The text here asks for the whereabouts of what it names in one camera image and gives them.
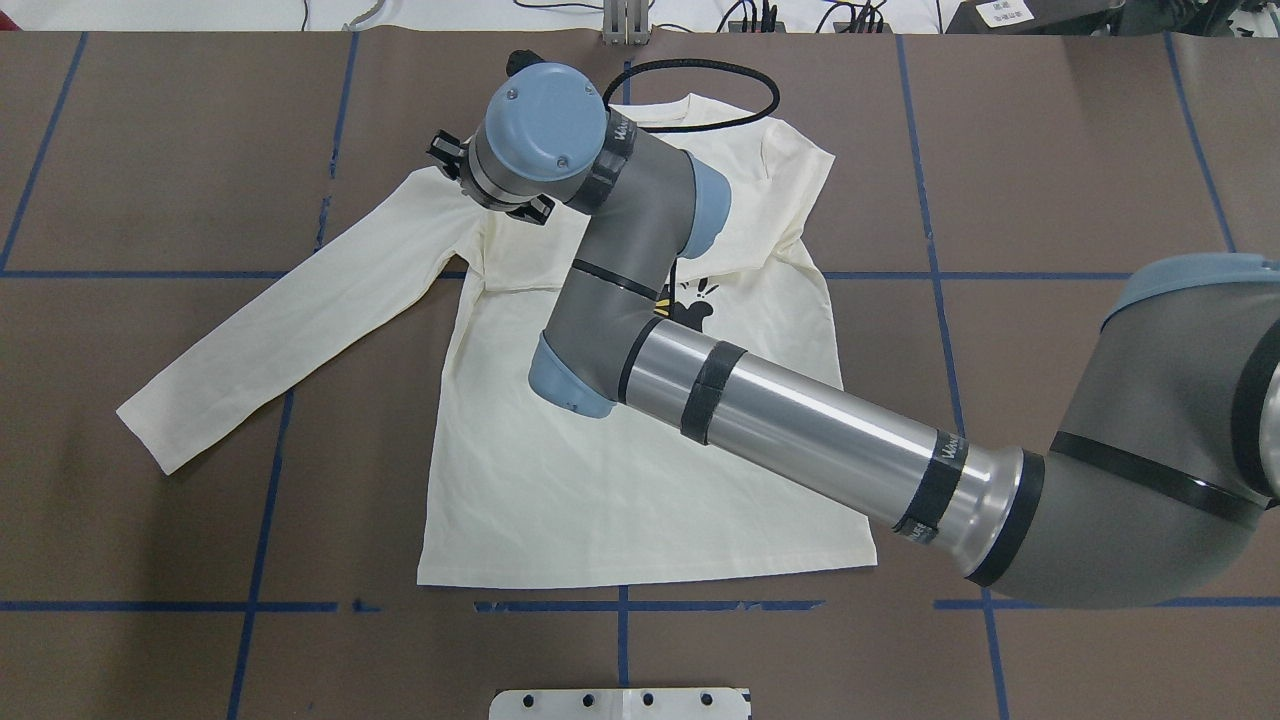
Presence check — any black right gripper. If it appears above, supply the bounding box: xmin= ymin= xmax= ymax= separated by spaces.
xmin=428 ymin=129 xmax=556 ymax=225

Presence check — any cream long-sleeve cat shirt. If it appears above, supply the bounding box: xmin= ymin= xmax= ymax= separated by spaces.
xmin=116 ymin=95 xmax=878 ymax=589

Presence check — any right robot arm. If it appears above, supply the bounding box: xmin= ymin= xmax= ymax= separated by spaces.
xmin=429 ymin=50 xmax=1277 ymax=609

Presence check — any black box with label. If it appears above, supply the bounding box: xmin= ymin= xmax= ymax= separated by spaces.
xmin=943 ymin=1 xmax=1125 ymax=36

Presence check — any white mounting plate with holes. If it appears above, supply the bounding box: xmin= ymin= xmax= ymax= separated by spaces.
xmin=488 ymin=687 xmax=753 ymax=719

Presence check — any grey aluminium post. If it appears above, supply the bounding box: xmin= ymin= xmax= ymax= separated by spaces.
xmin=600 ymin=0 xmax=652 ymax=46

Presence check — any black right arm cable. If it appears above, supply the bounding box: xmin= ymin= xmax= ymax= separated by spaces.
xmin=603 ymin=58 xmax=781 ymax=133

